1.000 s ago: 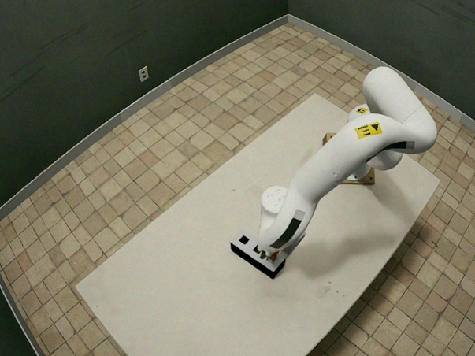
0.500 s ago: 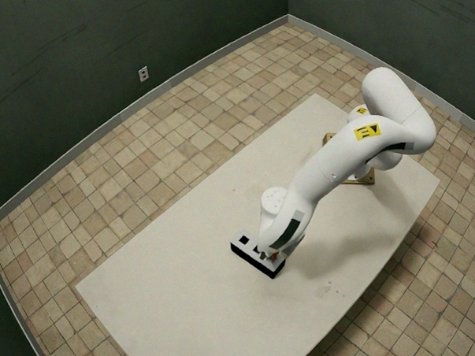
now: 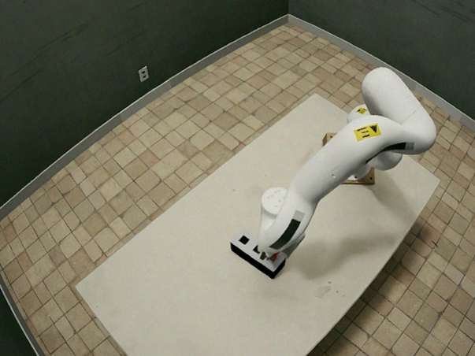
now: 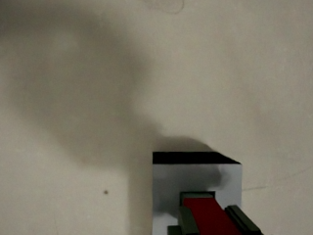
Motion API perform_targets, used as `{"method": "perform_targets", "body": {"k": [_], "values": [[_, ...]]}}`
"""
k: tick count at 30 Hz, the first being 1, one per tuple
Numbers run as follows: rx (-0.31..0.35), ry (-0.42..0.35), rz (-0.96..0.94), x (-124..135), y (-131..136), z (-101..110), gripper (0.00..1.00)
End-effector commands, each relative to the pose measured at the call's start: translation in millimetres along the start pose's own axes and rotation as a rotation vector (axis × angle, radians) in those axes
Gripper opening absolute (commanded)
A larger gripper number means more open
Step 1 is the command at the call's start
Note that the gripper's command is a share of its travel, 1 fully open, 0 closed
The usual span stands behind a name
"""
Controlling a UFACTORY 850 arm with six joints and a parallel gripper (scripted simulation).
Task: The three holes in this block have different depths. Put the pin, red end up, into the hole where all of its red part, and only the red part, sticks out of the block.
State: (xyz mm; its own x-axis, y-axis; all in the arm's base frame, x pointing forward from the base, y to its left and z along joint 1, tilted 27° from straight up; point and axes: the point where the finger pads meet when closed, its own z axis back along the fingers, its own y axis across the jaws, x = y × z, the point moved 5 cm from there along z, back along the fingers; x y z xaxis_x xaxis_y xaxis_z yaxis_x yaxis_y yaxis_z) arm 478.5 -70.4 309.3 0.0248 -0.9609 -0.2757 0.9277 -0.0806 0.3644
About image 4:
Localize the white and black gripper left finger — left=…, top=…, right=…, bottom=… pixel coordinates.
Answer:
left=167, top=206, right=201, bottom=235

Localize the grey block with square holes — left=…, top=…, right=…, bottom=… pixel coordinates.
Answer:
left=153, top=152, right=243, bottom=235

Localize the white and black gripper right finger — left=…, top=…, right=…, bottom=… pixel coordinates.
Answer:
left=224, top=205, right=264, bottom=235

